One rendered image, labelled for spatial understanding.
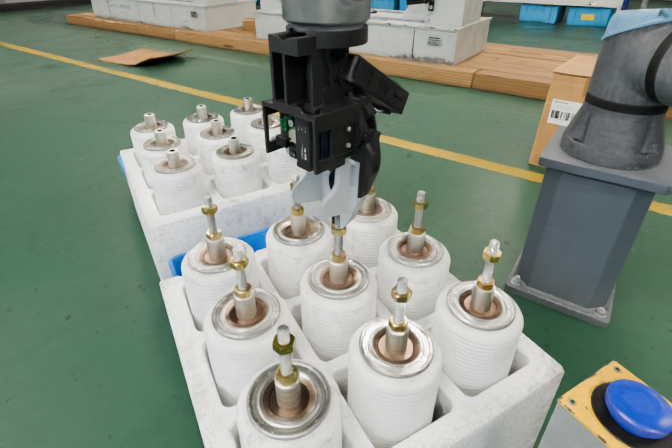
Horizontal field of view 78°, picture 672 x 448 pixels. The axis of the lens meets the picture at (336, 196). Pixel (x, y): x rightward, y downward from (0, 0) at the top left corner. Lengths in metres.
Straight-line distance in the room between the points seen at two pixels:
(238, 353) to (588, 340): 0.64
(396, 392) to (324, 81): 0.29
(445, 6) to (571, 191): 1.78
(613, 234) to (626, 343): 0.21
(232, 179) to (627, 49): 0.69
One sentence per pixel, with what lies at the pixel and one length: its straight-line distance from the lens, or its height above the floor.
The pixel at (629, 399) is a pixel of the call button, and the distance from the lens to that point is 0.38.
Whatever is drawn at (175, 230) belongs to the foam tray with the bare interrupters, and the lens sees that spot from 0.82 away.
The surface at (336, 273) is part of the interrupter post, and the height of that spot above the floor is 0.27.
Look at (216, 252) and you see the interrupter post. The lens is 0.56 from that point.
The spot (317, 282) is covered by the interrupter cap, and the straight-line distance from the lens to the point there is 0.51.
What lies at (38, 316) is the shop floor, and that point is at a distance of 1.00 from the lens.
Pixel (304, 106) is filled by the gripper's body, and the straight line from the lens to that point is 0.37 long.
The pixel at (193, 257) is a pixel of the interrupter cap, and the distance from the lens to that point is 0.58.
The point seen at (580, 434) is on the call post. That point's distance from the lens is 0.38.
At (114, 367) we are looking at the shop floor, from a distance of 0.84.
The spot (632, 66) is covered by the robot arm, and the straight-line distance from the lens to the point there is 0.76.
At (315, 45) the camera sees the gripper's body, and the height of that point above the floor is 0.53.
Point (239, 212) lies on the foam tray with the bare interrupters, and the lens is 0.84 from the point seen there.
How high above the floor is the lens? 0.60
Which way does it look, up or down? 30 degrees down
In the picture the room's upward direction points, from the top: straight up
